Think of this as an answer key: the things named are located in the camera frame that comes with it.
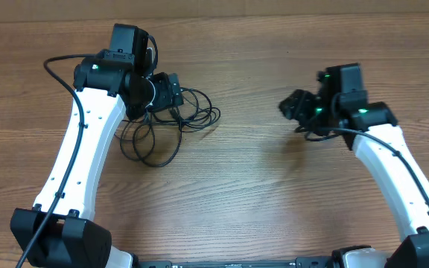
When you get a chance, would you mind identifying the black USB cable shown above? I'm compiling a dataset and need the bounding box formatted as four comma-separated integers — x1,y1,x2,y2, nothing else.
114,87,222,168

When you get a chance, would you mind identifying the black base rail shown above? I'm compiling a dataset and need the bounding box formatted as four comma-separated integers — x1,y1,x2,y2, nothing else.
135,256,340,268

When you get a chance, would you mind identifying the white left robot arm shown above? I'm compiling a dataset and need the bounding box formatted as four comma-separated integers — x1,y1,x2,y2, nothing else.
10,24,183,267

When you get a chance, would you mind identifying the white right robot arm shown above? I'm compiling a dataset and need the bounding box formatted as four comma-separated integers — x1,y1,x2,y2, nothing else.
279,63,429,268

